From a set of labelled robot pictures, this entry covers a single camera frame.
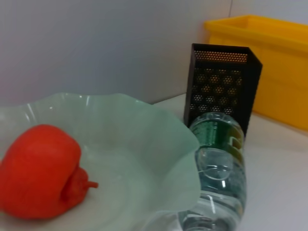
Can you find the clear green-label water bottle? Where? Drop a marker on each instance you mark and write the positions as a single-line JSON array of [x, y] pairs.
[[221, 178]]

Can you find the orange toy fruit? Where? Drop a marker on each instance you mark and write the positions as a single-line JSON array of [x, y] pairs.
[[38, 168]]

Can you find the pale green glass fruit plate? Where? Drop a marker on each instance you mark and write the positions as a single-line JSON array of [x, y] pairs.
[[134, 149]]

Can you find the black mesh pen holder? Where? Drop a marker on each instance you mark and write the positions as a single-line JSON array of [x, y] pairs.
[[221, 86]]

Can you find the yellow plastic bin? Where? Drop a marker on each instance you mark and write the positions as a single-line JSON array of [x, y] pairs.
[[281, 72]]

